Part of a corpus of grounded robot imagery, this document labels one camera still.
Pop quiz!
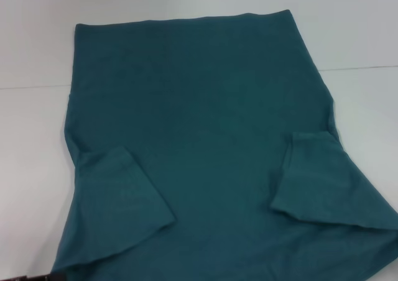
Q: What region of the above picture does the teal blue shirt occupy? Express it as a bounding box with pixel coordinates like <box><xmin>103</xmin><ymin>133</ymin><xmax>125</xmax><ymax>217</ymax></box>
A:
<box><xmin>51</xmin><ymin>9</ymin><xmax>398</xmax><ymax>281</ymax></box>

